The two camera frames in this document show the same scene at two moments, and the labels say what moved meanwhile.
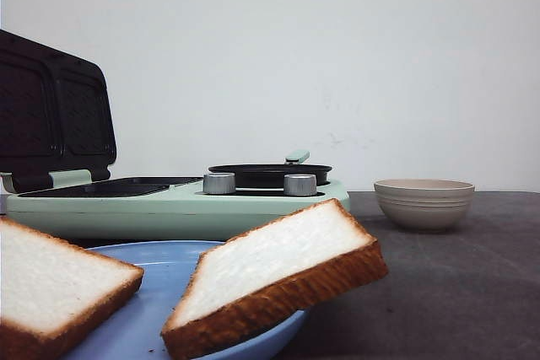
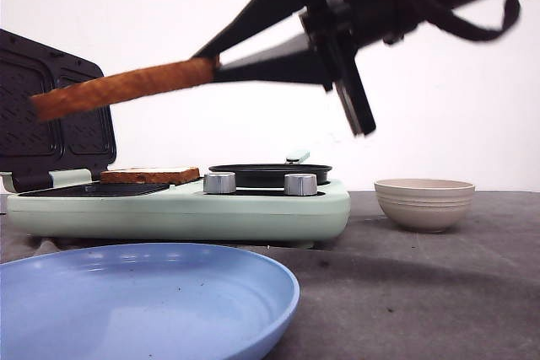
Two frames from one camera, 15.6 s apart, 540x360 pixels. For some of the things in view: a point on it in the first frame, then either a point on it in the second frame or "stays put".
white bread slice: [268, 272] -> [199, 70]
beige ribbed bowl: [423, 205] stays put
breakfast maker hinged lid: [56, 115] stays put
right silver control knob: [299, 185] stays put
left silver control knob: [219, 183] stays put
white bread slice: [52, 292] -> [149, 175]
